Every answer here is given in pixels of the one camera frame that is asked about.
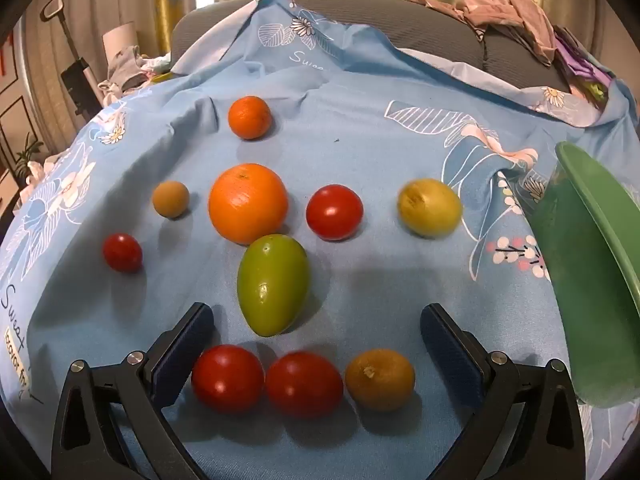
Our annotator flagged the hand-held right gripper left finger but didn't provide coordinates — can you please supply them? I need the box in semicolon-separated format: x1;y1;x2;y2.
51;302;216;480

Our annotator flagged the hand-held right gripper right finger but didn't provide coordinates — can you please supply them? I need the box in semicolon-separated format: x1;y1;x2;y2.
420;302;586;480

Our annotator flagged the green mango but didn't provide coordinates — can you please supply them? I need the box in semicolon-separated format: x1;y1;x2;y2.
237;234;311;337

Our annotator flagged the yellow-green round fruit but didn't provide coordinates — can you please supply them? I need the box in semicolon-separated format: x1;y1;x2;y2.
397;178;462;238

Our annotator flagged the green bowl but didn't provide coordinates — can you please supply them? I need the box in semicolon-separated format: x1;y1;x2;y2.
525;141;640;407

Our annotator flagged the brown-yellow round fruit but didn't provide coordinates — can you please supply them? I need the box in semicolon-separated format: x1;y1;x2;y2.
345;349;416;411

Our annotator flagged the small red tomato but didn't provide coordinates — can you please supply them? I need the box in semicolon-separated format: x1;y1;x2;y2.
102;233;144;274

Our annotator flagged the small brown round fruit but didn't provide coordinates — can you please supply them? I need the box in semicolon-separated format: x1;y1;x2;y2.
152;181;190;219

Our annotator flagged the large orange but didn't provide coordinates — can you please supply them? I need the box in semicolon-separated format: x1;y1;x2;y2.
208;163;289;246

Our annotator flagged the small speckled orange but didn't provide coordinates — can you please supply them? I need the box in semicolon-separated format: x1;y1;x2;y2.
228;96;272;140

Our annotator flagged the blue floral bed sheet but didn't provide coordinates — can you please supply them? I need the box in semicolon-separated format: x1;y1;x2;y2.
0;0;640;480

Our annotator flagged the potted plant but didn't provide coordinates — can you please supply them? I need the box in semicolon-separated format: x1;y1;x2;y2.
11;132;45;187

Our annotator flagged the grey and white clothes pile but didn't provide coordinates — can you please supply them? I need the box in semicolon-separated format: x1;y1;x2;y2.
96;45;173;107

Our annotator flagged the upright stick vacuum cleaner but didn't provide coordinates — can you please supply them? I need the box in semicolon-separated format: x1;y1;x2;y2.
40;0;104;111

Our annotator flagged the purple cloth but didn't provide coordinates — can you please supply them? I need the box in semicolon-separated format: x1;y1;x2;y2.
554;25;617;97

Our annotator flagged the white paper roll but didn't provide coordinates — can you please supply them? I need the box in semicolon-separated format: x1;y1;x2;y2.
102;21;139;57

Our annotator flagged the dark grey sofa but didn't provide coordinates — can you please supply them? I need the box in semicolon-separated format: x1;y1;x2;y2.
170;0;576;92

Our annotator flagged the pink clothes pile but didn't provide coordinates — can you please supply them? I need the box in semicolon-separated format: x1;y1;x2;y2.
405;0;558;67

